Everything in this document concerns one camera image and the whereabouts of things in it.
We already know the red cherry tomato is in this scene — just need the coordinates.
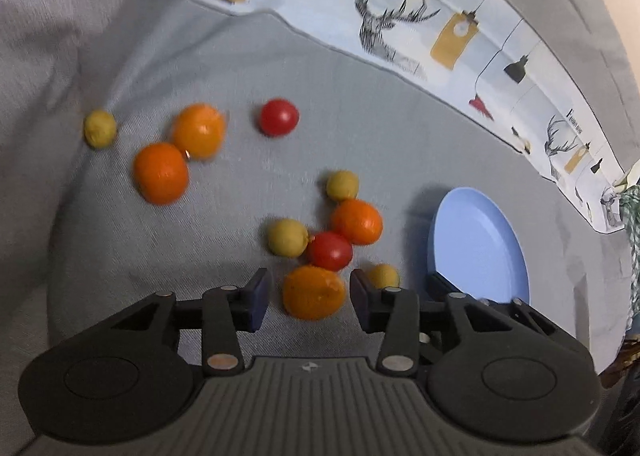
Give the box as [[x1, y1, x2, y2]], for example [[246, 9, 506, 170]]
[[306, 231, 354, 272], [258, 98, 299, 138]]

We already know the printed deer pattern cushion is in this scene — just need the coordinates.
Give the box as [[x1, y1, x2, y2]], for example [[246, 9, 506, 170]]
[[195, 0, 623, 233]]

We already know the green white woven cloth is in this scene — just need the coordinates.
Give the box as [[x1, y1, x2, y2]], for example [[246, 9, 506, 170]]
[[620, 184, 640, 330]]

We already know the orange mandarin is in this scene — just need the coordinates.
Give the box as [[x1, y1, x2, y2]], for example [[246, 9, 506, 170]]
[[330, 199, 384, 246], [132, 142, 190, 206]]

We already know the grey sofa cover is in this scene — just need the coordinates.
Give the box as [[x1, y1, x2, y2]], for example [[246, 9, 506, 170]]
[[1, 0, 630, 455]]

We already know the yellow-green longan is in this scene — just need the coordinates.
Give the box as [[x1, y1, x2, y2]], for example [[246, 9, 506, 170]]
[[267, 219, 309, 259], [366, 263, 400, 289], [84, 109, 117, 150], [326, 170, 359, 202]]

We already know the orange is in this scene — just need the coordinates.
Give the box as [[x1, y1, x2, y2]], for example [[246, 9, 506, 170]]
[[170, 103, 227, 160], [281, 265, 346, 322]]

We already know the orange back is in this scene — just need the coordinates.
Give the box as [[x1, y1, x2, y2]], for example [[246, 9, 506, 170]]
[[170, 103, 227, 160]]

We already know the light blue round plate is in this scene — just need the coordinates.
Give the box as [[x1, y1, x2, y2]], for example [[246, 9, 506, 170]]
[[427, 187, 530, 303]]

